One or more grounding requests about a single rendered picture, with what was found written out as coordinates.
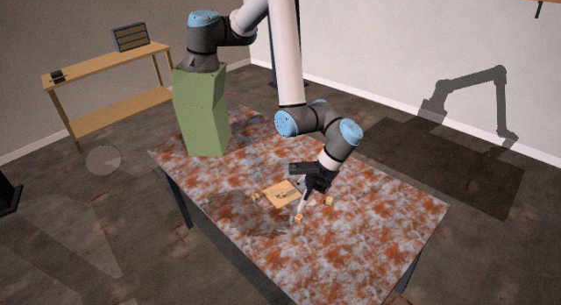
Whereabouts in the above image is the tan flat mat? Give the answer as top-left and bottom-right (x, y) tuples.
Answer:
(262, 180), (302, 209)

